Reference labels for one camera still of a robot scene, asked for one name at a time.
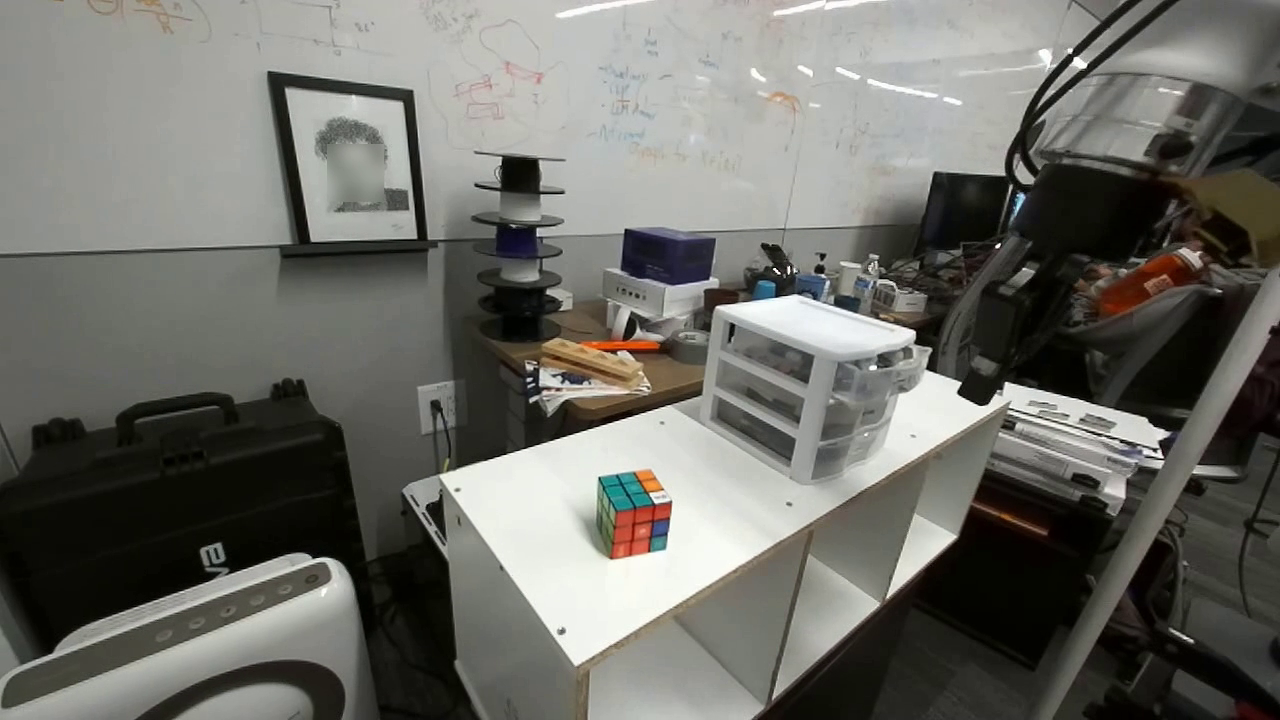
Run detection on white cardboard box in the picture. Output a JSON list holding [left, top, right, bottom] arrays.
[[599, 268, 723, 339]]

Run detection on black picture ledge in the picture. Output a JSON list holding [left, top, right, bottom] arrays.
[[277, 237, 438, 259]]

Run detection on white bottle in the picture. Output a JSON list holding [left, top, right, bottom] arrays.
[[832, 257, 870, 307]]

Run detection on dark switched-off monitor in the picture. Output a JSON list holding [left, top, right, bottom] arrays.
[[915, 167, 1020, 259]]

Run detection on white cube shelf unit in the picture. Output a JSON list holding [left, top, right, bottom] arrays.
[[437, 370, 1013, 720]]

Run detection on white air purifier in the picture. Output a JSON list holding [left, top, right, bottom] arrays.
[[0, 553, 384, 720]]

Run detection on stack of filament spools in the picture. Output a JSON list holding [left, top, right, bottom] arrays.
[[466, 148, 570, 344]]

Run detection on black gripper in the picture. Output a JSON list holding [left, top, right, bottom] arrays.
[[956, 156, 1189, 404]]

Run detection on white wall outlet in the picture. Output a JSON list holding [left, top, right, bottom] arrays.
[[416, 378, 459, 439]]

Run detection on loose white papers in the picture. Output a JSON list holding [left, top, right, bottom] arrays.
[[527, 358, 654, 418]]

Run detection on tan wooden block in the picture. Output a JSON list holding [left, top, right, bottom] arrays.
[[539, 337, 653, 390]]

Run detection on blue container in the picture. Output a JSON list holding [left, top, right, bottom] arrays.
[[747, 268, 832, 302]]

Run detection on orange hand tool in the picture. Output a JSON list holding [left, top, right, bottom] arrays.
[[585, 330, 666, 358]]

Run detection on black hard carry case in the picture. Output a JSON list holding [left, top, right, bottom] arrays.
[[0, 377, 367, 649]]

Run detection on orange object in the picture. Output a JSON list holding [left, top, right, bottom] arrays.
[[1092, 248, 1194, 318]]

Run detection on white slanted pole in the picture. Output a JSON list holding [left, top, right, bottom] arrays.
[[1030, 257, 1280, 720]]

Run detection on seated person grey clothes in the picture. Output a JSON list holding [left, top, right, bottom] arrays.
[[1065, 245, 1212, 396]]

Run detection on black framed picture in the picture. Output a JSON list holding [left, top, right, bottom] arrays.
[[264, 67, 431, 251]]

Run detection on stack of white sheets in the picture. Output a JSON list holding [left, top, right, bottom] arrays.
[[993, 378, 1173, 515]]

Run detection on brown wooden desk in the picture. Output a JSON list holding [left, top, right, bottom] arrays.
[[473, 301, 713, 452]]

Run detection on grey chair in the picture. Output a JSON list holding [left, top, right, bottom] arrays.
[[934, 237, 1020, 378]]

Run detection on wall whiteboard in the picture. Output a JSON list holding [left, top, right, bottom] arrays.
[[0, 0, 1094, 259]]

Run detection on Rubik's cube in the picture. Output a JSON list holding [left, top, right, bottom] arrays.
[[594, 467, 675, 565]]

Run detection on dark blue box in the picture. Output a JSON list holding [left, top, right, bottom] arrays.
[[621, 222, 721, 288]]

